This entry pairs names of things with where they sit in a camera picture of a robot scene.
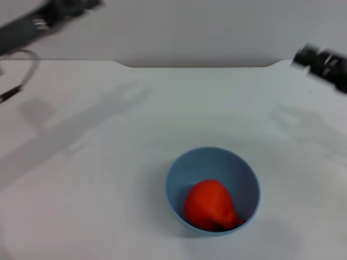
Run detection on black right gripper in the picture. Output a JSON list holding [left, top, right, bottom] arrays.
[[291, 42, 347, 95]]

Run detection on left arm cable with plug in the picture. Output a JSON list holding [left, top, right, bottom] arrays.
[[0, 49, 41, 104]]

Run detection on blue bowl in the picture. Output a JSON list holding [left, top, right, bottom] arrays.
[[164, 146, 262, 238]]

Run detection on orange fruit with stem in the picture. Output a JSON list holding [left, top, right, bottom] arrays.
[[184, 178, 246, 232]]

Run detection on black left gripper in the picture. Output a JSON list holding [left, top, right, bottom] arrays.
[[0, 0, 104, 56]]

